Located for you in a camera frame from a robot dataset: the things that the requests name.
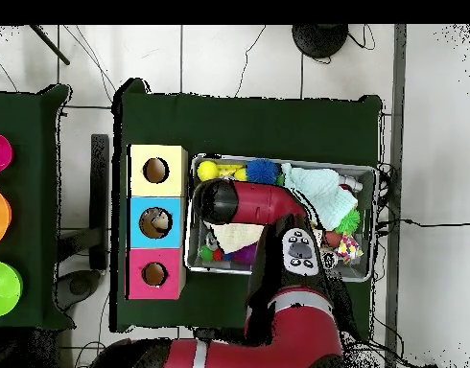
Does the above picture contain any black round floor base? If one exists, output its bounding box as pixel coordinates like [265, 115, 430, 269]
[291, 24, 349, 59]

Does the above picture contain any light green spiky ball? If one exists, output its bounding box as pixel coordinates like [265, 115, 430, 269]
[334, 208, 362, 236]

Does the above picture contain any black power cable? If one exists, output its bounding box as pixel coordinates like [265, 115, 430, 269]
[376, 218, 470, 229]

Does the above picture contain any large blue spiky ball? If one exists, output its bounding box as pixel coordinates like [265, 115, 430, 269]
[245, 158, 281, 185]

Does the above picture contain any grey floor base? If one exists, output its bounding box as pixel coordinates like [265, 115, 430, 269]
[56, 269, 102, 311]

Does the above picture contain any colourful polka dot pouch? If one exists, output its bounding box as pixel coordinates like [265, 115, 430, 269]
[336, 234, 364, 264]

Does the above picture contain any dark green side tablecloth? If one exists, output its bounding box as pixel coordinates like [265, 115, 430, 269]
[0, 83, 73, 331]

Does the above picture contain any yellow tennis ball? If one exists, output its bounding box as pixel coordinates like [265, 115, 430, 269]
[196, 159, 220, 182]

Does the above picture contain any black rod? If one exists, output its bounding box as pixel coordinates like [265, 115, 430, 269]
[29, 24, 71, 66]

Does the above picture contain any wooden box with three holes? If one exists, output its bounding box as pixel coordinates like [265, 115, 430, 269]
[126, 144, 189, 301]

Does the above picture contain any mint green waffle cloth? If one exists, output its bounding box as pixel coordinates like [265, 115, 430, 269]
[281, 163, 359, 230]

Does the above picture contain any wire mesh bin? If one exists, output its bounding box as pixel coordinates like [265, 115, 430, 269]
[184, 153, 378, 283]

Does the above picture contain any purple spiky ball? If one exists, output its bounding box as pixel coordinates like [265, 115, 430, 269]
[232, 242, 258, 265]

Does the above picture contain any green plastic bowl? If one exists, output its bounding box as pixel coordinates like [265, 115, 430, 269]
[0, 260, 24, 318]

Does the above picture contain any cream waffle cloth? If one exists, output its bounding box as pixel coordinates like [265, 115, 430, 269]
[211, 222, 265, 254]

